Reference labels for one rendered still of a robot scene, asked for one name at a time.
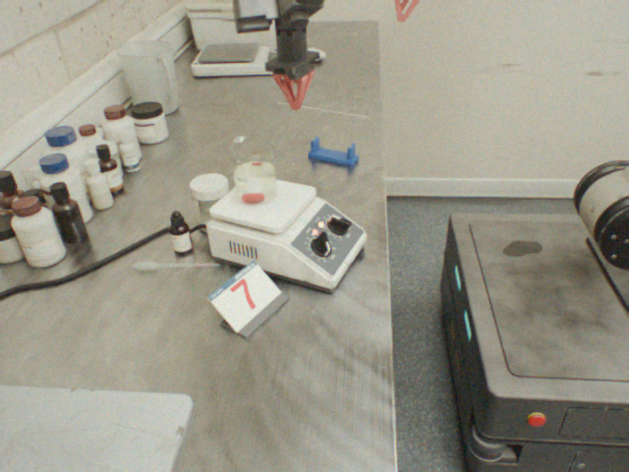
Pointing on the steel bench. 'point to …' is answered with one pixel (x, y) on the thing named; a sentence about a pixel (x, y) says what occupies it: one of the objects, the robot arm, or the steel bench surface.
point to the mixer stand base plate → (89, 430)
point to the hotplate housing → (276, 250)
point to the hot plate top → (287, 206)
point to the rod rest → (333, 153)
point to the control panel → (341, 247)
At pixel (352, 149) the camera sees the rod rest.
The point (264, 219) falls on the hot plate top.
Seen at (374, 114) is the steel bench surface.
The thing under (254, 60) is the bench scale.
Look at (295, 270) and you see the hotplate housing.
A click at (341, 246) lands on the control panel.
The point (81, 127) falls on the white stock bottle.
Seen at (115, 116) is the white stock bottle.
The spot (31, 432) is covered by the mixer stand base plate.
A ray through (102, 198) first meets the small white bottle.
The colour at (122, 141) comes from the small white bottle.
